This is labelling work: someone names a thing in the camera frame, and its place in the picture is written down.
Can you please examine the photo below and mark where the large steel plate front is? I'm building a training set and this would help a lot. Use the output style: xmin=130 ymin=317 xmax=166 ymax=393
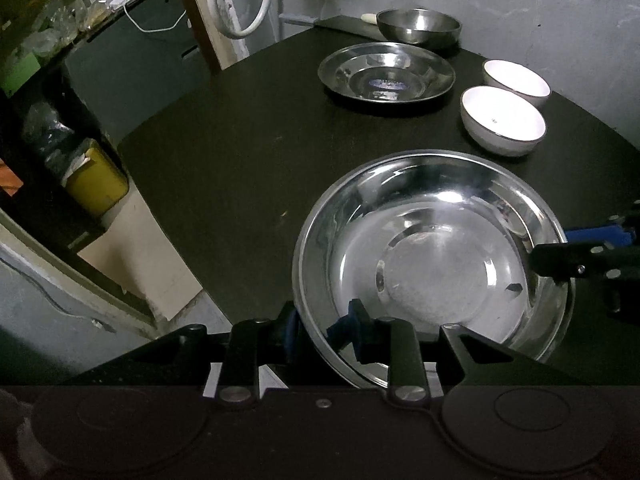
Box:
xmin=292 ymin=150 xmax=575 ymax=388

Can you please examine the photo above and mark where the white ceramic bowl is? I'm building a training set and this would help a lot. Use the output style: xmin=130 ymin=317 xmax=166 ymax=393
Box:
xmin=460 ymin=86 xmax=547 ymax=157
xmin=483 ymin=60 xmax=552 ymax=107

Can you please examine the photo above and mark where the steel plate with sticker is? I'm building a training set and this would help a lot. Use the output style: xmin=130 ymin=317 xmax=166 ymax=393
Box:
xmin=318 ymin=42 xmax=457 ymax=105

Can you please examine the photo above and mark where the deep steel bowl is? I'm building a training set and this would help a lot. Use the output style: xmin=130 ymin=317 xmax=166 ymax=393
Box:
xmin=376 ymin=8 xmax=462 ymax=49

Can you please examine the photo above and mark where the yellow canister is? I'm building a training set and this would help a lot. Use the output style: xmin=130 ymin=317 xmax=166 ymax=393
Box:
xmin=61 ymin=139 xmax=129 ymax=218

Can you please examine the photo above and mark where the dark grey cabinet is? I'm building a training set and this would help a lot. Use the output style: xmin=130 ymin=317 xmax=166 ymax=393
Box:
xmin=64 ymin=0 xmax=210 ymax=145

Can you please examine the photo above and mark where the green box on shelf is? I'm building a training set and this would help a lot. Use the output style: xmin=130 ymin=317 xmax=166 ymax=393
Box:
xmin=1 ymin=52 xmax=40 ymax=96

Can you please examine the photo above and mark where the cleaver with cream handle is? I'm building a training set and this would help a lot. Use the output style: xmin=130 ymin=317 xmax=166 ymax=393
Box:
xmin=314 ymin=15 xmax=386 ymax=41

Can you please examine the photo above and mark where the white flexible hose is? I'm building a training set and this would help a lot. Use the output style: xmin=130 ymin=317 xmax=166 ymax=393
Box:
xmin=204 ymin=0 xmax=276 ymax=40

